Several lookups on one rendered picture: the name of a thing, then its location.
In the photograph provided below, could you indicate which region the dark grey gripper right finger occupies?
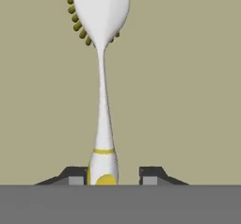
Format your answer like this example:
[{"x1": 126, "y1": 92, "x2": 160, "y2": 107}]
[{"x1": 138, "y1": 166, "x2": 190, "y2": 186}]

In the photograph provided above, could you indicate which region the white and yellow dish brush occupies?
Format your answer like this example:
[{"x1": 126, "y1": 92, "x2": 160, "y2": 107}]
[{"x1": 66, "y1": 0, "x2": 131, "y2": 186}]

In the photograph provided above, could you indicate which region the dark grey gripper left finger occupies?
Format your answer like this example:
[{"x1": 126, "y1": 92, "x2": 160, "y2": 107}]
[{"x1": 34, "y1": 166, "x2": 89, "y2": 186}]

